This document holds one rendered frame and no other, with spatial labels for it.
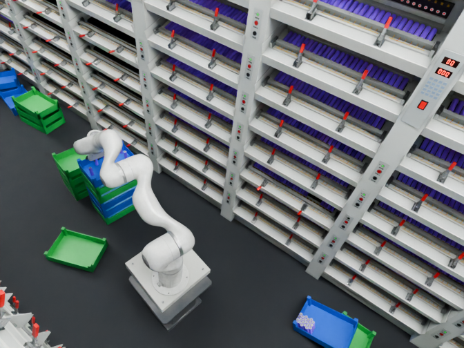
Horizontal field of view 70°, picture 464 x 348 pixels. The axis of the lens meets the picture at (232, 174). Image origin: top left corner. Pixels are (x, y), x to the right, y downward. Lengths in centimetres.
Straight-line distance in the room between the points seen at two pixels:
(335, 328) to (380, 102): 131
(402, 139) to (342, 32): 46
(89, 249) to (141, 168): 98
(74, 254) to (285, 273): 135
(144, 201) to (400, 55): 111
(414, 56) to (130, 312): 185
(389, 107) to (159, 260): 108
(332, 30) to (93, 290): 185
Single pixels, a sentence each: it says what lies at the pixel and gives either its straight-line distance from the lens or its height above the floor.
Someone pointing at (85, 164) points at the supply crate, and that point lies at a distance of 224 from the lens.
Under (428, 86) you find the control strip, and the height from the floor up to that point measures 143.
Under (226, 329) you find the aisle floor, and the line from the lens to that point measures 208.
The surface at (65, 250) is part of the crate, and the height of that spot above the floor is 0.
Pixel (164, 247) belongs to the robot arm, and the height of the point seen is 74.
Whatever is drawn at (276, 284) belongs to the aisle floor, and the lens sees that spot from 223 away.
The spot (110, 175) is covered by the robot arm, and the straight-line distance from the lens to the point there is 149.
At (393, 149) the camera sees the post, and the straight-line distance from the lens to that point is 146.
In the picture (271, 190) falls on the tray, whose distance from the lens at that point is 194.
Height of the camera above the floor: 199
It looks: 48 degrees down
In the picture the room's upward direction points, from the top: 9 degrees clockwise
